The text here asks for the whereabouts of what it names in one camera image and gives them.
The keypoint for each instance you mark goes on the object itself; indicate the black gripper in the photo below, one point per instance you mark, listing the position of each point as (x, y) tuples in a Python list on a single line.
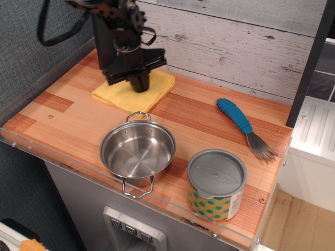
[(135, 67)]

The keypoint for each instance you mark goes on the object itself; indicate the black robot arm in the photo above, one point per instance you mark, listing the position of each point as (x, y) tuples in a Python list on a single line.
[(122, 42)]

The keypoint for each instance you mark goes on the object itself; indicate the stainless steel pot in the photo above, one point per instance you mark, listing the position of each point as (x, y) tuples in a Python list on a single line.
[(139, 152)]

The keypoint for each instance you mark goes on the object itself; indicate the toy can with grey lid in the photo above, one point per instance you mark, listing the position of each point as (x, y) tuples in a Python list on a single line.
[(216, 180)]

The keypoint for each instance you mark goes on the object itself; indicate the silver water dispenser panel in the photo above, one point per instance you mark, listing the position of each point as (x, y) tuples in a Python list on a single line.
[(128, 233)]

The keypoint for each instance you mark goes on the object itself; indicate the grey toy fridge cabinet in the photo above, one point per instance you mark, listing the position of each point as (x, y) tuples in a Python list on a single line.
[(85, 193)]

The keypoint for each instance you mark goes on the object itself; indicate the white toy sink counter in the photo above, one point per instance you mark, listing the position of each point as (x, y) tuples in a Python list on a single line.
[(307, 171)]

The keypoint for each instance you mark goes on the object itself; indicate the black and orange object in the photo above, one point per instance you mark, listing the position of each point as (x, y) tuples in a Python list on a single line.
[(15, 236)]

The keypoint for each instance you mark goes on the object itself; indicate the dark left frame post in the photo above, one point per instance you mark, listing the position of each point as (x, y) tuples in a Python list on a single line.
[(106, 52)]

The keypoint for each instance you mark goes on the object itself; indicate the dark frame post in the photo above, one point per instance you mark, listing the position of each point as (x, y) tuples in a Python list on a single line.
[(316, 49), (106, 52)]

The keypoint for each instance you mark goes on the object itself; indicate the blue handled fork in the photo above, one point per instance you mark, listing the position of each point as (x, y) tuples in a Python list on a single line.
[(257, 146)]

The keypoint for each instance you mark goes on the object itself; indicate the dark right frame post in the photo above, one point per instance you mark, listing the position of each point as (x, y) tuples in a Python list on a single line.
[(316, 49)]

